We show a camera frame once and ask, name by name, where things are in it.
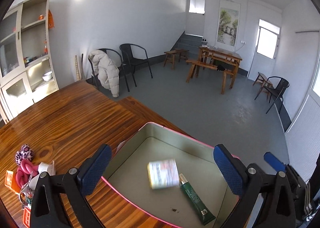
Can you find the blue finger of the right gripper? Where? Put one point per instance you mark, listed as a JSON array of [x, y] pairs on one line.
[[274, 162]]

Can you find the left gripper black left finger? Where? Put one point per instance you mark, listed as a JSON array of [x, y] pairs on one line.
[[47, 209]]

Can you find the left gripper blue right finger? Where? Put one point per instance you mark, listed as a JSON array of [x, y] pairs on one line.
[[248, 183]]

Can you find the red-orange toy cube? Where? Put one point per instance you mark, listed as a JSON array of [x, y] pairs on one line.
[[26, 217]]

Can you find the pink foam twist roller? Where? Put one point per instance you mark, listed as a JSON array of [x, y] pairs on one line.
[[25, 171]]

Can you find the light orange toy cube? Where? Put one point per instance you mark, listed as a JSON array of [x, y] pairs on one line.
[[11, 183]]

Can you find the dark green cream tube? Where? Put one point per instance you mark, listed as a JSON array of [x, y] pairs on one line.
[[200, 208]]

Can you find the green white medicine box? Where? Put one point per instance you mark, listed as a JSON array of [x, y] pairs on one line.
[[163, 174]]

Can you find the white wrapped tissue pack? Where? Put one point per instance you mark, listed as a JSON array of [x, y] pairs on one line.
[[49, 168]]

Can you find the leopard print pompom scrunchie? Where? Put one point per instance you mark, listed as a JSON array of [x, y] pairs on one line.
[[24, 153]]

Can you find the black chair by door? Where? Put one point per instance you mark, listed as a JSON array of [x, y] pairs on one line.
[[276, 92]]

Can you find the pink tin box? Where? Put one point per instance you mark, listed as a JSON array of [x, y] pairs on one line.
[[145, 171]]

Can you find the white door with window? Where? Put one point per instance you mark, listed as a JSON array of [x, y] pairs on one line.
[[265, 51]]

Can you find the wooden dining table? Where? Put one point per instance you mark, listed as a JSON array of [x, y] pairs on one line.
[[218, 56]]

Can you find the white bowl in cabinet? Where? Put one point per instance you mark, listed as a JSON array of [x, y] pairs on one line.
[[47, 76]]

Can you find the beige glass-door cabinet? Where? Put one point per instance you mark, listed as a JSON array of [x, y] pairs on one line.
[[25, 57]]

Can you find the wooden measuring stick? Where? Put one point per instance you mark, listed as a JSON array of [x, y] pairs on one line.
[[78, 77]]

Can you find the white puffer jacket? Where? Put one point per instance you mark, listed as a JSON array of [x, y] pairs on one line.
[[106, 71]]

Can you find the small wooden stool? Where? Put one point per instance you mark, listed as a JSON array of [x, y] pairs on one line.
[[171, 56]]

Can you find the hanging scroll painting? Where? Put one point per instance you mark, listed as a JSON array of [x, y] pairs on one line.
[[229, 16]]

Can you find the black chair with white jacket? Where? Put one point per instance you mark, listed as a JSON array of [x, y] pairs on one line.
[[118, 60]]

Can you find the black metal chair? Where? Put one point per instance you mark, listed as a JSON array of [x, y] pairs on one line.
[[126, 50]]

